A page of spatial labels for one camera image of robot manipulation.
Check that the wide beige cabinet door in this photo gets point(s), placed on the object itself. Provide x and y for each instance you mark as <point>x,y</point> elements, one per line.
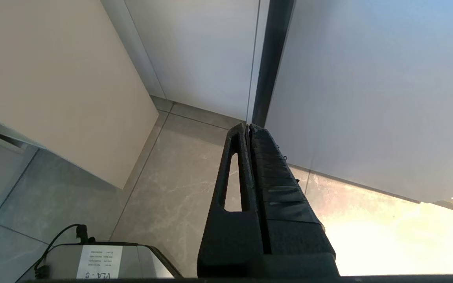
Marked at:
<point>203,55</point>

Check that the grey labelled robot box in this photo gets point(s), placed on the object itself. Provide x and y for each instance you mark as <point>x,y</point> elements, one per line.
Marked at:
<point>140,261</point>

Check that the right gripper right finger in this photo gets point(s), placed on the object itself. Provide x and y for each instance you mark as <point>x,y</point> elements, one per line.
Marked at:
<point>289,220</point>

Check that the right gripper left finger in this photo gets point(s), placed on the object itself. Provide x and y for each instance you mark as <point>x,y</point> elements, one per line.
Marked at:
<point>230,243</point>

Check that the white appliance front panel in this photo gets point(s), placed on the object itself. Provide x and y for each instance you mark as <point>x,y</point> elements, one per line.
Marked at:
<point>376,94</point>

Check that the narrow beige cabinet door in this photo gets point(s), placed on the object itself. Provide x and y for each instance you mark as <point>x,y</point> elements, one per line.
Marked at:
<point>136,47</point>

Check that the dark grey door frame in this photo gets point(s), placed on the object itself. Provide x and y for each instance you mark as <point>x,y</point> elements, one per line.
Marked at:
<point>273,51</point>

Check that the beige pull-out cabinet front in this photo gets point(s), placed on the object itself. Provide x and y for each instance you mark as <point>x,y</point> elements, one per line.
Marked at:
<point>61,86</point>

